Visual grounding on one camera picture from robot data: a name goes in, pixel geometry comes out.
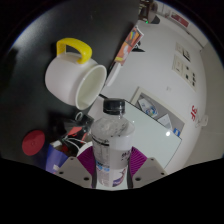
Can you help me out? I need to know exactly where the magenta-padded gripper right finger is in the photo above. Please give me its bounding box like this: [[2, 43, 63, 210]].
[[127, 146, 168, 188]]

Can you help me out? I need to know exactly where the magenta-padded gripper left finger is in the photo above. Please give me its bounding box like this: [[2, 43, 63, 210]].
[[54, 146, 98, 188]]

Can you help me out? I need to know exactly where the clear black-capped drink bottle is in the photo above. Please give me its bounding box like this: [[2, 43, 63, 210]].
[[90, 98, 136, 188]]

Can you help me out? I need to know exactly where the red and black tool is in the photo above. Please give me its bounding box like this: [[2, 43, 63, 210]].
[[63, 113, 95, 148]]

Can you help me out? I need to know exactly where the flat round red coaster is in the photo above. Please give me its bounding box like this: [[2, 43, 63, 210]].
[[21, 129, 46, 157]]

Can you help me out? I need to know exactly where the small white case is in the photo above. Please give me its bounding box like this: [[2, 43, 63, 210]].
[[105, 61, 123, 88]]

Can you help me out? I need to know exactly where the colourful orange booklet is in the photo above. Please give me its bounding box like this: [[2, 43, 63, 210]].
[[114, 25, 144, 66]]

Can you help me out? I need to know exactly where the white mug with yellow handle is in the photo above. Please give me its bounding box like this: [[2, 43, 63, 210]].
[[44, 37, 108, 111]]

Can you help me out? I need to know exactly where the large white wall poster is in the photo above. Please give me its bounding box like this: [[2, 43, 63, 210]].
[[171, 54, 198, 92]]

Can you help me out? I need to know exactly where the small white wall poster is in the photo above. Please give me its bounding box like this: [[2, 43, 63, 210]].
[[175, 41, 192, 63]]

